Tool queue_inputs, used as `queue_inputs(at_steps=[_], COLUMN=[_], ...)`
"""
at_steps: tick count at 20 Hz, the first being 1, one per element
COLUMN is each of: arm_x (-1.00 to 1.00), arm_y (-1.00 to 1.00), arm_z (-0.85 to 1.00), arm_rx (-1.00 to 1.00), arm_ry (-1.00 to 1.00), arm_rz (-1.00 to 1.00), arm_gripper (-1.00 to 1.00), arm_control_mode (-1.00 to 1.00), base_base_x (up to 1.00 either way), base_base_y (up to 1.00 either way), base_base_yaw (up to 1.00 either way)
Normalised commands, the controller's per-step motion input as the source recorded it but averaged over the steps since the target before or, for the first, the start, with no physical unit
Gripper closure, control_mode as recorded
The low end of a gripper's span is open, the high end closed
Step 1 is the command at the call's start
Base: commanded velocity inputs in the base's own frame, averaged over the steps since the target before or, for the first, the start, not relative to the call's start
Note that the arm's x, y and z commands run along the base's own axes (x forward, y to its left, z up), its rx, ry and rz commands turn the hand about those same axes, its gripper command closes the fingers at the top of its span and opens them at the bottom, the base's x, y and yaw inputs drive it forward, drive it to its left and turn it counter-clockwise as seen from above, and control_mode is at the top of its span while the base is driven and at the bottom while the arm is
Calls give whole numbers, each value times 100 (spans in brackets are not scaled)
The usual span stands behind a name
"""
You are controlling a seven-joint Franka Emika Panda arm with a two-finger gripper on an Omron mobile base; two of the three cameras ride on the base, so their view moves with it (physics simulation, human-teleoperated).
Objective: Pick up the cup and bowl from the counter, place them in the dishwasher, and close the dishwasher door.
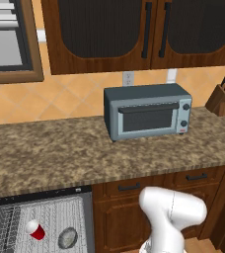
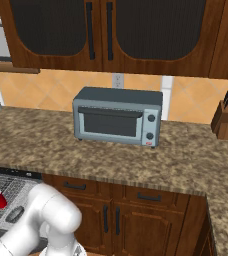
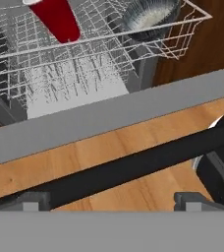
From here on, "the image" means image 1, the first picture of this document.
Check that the grey dishwasher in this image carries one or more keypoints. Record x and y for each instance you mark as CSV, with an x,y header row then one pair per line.
x,y
52,210

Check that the dark wooden wall cupboard door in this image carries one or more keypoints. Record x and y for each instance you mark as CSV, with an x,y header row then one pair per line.
x,y
98,29
203,29

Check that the wooden drawer front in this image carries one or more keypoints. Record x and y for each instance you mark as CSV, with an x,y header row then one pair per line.
x,y
213,174
150,184

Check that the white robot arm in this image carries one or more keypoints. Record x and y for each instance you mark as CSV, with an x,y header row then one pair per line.
x,y
170,210

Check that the white wall socket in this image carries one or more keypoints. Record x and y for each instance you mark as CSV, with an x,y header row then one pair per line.
x,y
171,75
128,78

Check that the wooden base cupboard door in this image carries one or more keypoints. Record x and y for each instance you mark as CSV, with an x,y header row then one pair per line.
x,y
117,227
208,204

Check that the grey toaster oven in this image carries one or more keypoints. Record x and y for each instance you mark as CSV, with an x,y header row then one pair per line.
x,y
140,112

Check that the grey bowl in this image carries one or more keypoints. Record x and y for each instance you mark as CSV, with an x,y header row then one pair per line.
x,y
67,237

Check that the wooden framed window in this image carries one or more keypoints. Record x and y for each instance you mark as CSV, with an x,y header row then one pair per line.
x,y
6,42

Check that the white wall switch plate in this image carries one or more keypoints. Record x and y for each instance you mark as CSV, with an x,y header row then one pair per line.
x,y
41,35

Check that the wooden knife block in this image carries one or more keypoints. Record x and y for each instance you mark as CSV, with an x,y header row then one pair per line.
x,y
220,100

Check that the red cup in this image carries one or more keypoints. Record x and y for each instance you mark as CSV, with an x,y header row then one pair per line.
x,y
36,230

